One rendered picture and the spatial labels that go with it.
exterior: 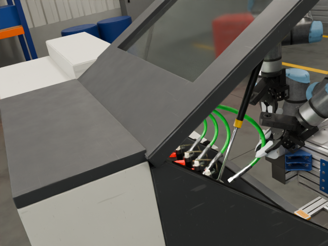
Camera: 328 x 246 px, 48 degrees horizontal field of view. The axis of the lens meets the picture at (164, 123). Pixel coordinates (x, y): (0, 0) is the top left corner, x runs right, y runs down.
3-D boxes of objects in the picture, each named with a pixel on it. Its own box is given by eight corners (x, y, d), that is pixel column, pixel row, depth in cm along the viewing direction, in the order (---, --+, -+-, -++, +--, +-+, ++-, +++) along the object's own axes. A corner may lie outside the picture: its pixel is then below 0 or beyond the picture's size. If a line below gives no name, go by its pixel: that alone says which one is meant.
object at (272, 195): (325, 263, 130) (326, 228, 123) (316, 268, 129) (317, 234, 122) (226, 183, 183) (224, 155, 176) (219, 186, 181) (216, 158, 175)
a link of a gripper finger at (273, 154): (267, 169, 122) (287, 152, 117) (254, 160, 120) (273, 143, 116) (266, 162, 125) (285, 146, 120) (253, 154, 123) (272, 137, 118)
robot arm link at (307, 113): (310, 110, 105) (306, 94, 112) (298, 119, 108) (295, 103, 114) (329, 123, 107) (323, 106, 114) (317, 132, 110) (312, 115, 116)
